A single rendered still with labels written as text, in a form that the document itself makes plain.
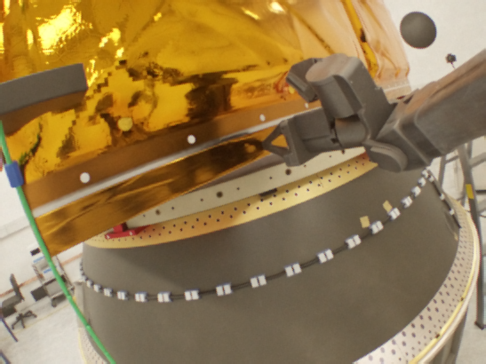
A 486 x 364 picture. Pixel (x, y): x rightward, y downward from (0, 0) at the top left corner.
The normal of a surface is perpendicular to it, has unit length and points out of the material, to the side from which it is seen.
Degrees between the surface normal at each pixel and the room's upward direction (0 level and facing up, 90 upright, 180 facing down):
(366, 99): 99
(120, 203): 90
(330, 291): 62
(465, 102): 117
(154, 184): 90
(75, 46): 90
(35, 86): 90
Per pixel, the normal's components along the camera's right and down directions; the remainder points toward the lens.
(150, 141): 0.67, -0.04
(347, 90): -0.65, 0.76
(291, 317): -0.07, -0.29
